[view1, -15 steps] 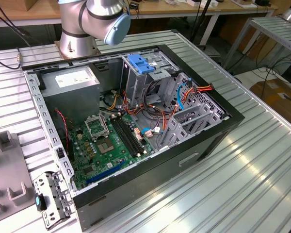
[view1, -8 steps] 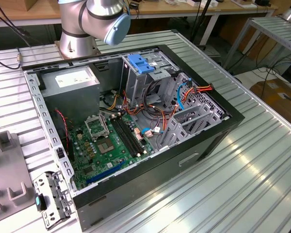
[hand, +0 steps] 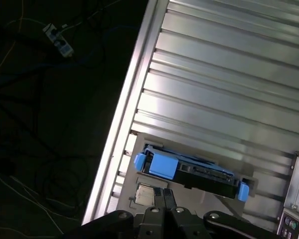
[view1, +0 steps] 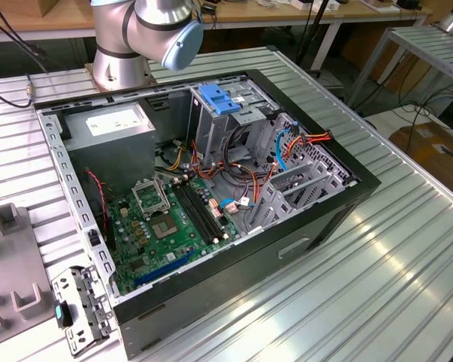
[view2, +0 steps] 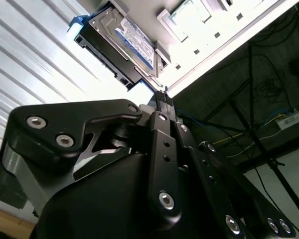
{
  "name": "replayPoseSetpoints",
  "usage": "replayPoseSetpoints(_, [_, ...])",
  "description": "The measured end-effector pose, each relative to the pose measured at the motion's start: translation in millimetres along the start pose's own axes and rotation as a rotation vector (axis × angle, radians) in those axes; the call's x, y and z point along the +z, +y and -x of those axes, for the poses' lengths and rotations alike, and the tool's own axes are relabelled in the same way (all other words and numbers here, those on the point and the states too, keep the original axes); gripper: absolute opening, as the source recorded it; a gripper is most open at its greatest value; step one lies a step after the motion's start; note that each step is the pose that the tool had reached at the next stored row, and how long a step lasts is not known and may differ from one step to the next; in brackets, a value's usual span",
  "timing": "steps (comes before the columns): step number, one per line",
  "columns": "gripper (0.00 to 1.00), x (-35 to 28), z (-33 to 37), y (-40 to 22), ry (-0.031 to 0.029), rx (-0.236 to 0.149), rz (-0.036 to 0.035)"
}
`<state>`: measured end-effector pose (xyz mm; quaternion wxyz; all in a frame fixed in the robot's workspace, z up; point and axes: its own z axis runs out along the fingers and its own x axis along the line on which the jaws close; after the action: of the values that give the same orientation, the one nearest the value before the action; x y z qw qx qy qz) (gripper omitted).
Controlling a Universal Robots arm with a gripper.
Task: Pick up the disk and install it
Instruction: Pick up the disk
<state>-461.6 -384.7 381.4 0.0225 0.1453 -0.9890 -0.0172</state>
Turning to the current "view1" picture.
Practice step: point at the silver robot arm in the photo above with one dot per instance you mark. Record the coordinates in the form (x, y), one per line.
(113, 64)

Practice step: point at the metal disk bay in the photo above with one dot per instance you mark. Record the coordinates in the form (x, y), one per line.
(272, 211)

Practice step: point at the black RAM slot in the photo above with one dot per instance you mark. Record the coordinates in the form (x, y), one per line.
(193, 214)
(207, 209)
(202, 211)
(197, 212)

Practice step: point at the grey metal drive cage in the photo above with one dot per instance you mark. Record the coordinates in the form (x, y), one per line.
(207, 132)

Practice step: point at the CPU socket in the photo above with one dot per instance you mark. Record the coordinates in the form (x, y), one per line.
(165, 227)

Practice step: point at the blue plastic drive latch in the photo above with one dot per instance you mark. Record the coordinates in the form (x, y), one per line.
(219, 102)

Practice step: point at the green motherboard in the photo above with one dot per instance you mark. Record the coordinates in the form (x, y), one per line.
(162, 252)

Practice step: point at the black PC case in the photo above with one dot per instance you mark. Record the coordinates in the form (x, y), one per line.
(211, 286)

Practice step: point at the blue expansion slot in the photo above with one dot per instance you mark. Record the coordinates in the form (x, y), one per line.
(164, 268)

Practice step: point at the grey power supply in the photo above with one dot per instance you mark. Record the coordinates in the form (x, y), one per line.
(109, 158)

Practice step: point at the wooden desk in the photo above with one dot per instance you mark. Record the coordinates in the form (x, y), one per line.
(272, 15)

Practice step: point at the black stand legs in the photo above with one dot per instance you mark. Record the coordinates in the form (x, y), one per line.
(314, 26)

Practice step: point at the labelled cardboard box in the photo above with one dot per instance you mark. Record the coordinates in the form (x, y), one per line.
(430, 151)

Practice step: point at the black teal clip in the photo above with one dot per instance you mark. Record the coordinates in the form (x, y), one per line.
(64, 318)

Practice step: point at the grey parts rack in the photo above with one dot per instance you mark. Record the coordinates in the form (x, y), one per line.
(11, 260)

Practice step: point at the metal slat side table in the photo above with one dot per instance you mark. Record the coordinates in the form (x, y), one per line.
(430, 45)

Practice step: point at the small brown carton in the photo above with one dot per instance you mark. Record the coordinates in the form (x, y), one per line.
(45, 7)

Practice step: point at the small black device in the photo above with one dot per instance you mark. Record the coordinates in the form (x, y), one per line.
(407, 3)

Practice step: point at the metal expansion card bracket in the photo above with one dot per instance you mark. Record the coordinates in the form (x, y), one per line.
(87, 298)

